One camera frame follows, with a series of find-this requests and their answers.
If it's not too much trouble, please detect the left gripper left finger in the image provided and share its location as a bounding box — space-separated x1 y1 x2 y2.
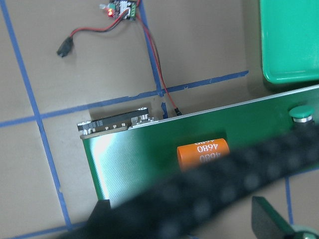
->
87 199 111 231

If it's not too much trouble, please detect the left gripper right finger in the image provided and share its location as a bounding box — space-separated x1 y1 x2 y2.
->
251 196 295 239

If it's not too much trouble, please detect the orange cylinder with 4680 print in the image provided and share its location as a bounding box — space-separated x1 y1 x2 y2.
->
176 138 230 171

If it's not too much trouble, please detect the green push button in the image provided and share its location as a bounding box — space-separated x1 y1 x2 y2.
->
289 105 315 130

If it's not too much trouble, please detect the green conveyor belt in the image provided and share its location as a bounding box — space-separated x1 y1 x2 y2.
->
81 85 319 207

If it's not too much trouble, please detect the green plastic tray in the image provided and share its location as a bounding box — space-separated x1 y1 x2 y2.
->
260 0 319 84

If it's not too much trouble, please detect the small controller circuit board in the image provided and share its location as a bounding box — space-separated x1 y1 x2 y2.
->
99 0 141 21

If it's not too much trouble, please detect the black corrugated cable conduit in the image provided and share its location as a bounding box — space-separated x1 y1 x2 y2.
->
57 123 319 239

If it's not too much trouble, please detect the red black wire with plug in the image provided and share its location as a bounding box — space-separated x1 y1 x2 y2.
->
56 0 183 117

